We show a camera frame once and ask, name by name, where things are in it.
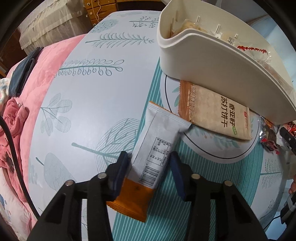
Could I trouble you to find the red white snack bag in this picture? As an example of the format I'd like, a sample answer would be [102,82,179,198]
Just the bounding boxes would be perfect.
[276,121,295,140]

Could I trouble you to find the pink crumpled garment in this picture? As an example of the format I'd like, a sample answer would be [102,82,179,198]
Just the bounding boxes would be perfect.
[1,98,29,172]

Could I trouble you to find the white plastic organizer bin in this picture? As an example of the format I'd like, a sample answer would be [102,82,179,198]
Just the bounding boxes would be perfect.
[157,1,295,125]

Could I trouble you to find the beige soda cracker pack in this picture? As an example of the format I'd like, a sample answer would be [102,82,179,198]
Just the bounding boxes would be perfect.
[178,80,252,140]

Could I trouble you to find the nut snack clear pack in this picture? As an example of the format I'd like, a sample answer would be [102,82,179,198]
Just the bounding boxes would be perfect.
[236,44,272,65]

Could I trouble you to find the lace covered furniture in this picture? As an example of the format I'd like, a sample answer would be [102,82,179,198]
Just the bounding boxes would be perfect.
[18,1,92,54]

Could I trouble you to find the puffed rice cake pack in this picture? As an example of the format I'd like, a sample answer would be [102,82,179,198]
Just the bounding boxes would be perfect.
[171,20,209,37]

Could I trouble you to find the dark blue folded garment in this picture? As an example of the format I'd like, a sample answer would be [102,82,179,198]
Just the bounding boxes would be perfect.
[9,47,44,97]

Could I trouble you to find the pink quilt blanket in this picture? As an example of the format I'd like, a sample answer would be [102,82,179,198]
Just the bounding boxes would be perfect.
[1,35,84,239]

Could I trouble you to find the orange white snack packet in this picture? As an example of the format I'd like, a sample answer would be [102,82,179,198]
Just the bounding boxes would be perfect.
[107,102,191,222]

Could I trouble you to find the black cable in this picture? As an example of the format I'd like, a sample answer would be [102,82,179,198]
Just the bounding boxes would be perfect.
[0,115,41,220]

